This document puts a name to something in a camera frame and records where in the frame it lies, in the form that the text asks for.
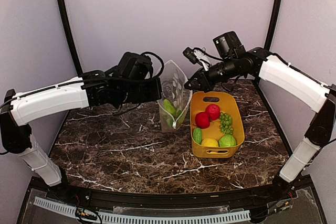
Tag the black frame post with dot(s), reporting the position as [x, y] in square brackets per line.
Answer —
[69, 37]
[272, 24]

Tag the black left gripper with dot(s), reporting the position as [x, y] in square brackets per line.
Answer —
[156, 93]

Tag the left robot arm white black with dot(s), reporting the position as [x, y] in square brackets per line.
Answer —
[19, 109]

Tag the clear dotted zip top bag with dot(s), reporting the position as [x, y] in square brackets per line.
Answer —
[172, 83]

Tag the white slotted cable duct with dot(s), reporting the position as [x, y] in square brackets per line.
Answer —
[145, 215]

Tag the black left frame post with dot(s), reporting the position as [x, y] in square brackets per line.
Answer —
[69, 37]

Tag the small right wrist webcam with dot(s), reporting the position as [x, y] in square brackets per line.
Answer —
[197, 56]

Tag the black right frame post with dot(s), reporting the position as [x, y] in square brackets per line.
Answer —
[272, 24]

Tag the green toy cucumber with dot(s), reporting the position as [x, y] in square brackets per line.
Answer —
[197, 135]

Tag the red toy apple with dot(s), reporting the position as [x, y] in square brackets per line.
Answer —
[202, 120]

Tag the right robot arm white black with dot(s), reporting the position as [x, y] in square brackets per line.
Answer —
[270, 67]

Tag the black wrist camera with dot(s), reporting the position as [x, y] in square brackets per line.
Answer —
[229, 46]
[134, 66]

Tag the red toy radish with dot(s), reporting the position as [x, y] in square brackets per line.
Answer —
[213, 112]

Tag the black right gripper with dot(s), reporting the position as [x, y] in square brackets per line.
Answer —
[205, 83]

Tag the green toy guava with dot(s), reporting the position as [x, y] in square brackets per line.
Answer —
[227, 141]

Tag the yellow toy lemon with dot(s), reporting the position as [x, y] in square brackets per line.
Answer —
[210, 142]

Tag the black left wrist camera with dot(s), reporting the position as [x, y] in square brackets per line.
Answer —
[134, 66]

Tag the green toy chayote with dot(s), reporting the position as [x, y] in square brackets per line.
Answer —
[171, 109]

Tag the black front rail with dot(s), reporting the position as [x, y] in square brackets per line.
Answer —
[95, 198]

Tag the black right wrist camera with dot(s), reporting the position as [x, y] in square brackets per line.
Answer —
[229, 46]

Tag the green toy grapes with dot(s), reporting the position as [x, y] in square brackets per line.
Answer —
[226, 124]

